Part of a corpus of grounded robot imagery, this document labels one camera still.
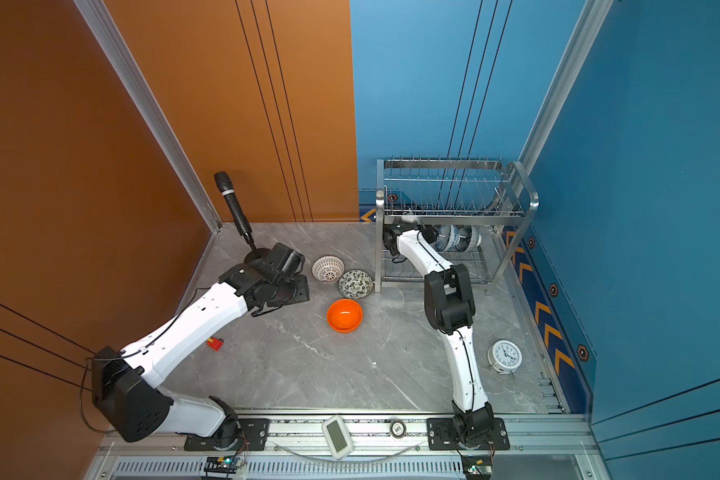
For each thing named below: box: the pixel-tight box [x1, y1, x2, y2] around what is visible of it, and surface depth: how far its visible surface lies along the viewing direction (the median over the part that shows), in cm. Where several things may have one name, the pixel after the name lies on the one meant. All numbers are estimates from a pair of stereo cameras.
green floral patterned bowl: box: [338, 269, 375, 300], surface depth 101 cm
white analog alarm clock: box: [487, 339, 523, 378], surface depth 84 cm
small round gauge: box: [390, 420, 407, 439], surface depth 71 cm
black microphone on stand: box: [214, 171, 271, 263], surface depth 93 cm
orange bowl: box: [326, 298, 364, 334], surface depth 93 cm
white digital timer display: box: [322, 415, 354, 460], surface depth 72 cm
